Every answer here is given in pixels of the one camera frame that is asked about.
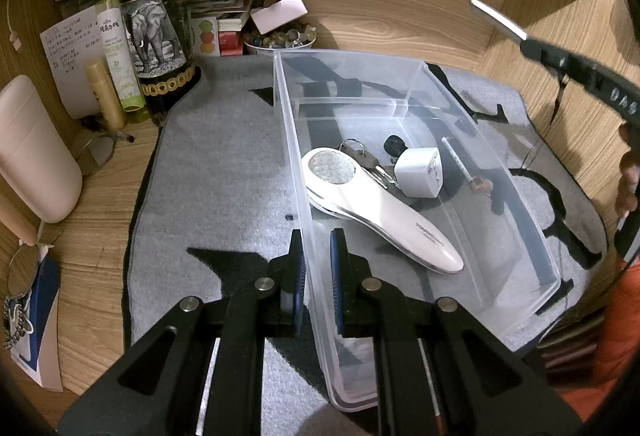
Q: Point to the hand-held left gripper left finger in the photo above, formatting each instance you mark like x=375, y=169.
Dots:
x=300, y=266

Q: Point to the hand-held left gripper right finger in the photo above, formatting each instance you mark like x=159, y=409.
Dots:
x=339, y=276

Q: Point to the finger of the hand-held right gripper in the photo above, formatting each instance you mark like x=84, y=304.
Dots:
x=500, y=18

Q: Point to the white handheld massager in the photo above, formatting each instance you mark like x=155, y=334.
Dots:
x=390, y=221

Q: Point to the metal keys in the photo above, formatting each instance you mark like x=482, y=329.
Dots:
x=365, y=161

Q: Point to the white plug adapter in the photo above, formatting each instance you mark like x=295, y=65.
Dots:
x=417, y=173

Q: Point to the black key fob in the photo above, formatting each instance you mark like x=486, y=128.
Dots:
x=392, y=145

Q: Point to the silver cylindrical stick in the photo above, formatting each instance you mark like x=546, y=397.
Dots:
x=457, y=158

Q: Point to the clear plastic container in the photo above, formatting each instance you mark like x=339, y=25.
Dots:
x=500, y=226

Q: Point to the person's right hand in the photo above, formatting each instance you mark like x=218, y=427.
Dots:
x=629, y=176

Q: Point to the grey mat with black letters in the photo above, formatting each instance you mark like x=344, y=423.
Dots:
x=225, y=176

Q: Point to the pale pink card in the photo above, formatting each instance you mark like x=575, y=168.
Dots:
x=277, y=12

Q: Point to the bowl of stones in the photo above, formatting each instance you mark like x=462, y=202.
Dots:
x=272, y=41

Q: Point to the eyeglasses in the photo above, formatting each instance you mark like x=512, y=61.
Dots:
x=97, y=153

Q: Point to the person's orange clothing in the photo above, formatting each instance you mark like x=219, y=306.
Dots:
x=615, y=341

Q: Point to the blue white booklet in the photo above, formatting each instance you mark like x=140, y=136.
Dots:
x=42, y=316

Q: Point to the yellow tube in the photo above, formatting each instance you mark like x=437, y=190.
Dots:
x=102, y=91

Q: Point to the green spray bottle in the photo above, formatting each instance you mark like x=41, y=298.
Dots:
x=117, y=56

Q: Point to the pink thermos mug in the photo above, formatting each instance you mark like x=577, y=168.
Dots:
x=30, y=151

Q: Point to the white handwritten paper note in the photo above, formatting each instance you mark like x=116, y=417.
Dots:
x=65, y=56

